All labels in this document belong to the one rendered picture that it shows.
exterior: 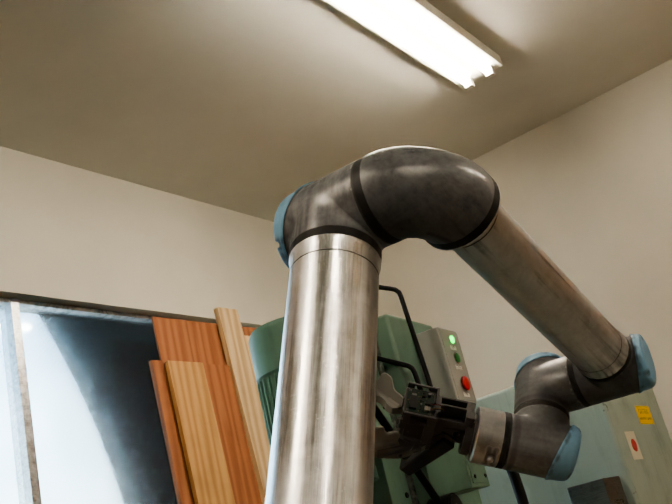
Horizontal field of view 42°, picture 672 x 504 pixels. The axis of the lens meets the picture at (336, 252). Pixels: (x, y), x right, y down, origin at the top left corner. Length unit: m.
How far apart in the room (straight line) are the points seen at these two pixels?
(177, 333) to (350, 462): 2.52
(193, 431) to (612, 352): 2.02
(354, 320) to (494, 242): 0.24
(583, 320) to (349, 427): 0.51
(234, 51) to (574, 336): 1.89
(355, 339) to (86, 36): 1.96
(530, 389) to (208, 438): 1.88
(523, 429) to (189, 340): 2.15
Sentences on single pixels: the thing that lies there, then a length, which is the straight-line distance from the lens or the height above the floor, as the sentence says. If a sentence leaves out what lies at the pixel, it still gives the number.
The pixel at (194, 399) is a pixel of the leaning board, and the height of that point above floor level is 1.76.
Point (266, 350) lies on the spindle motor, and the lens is 1.58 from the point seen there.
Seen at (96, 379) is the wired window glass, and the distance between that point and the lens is 3.24.
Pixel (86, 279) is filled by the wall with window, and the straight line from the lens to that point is 3.27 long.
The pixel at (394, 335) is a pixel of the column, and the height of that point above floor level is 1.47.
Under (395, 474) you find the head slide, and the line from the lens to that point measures 1.68.
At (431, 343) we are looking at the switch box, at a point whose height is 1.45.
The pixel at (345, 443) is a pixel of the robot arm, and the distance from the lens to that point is 0.91.
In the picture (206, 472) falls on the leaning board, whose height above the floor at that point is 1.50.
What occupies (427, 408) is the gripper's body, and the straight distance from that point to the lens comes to 1.41.
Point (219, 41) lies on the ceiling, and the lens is 2.90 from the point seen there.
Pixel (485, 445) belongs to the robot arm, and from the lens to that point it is 1.43.
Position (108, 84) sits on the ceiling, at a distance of 3.02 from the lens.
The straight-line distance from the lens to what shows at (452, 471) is 1.68.
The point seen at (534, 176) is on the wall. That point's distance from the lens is 4.03.
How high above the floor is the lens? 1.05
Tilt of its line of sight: 20 degrees up
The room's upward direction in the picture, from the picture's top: 14 degrees counter-clockwise
